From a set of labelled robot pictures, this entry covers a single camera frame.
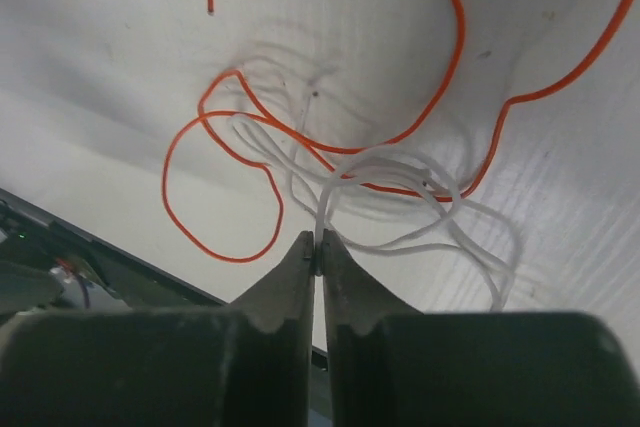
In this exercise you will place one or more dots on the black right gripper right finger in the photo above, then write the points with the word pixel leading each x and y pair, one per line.
pixel 391 365

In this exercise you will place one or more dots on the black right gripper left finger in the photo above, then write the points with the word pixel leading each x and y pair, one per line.
pixel 243 364

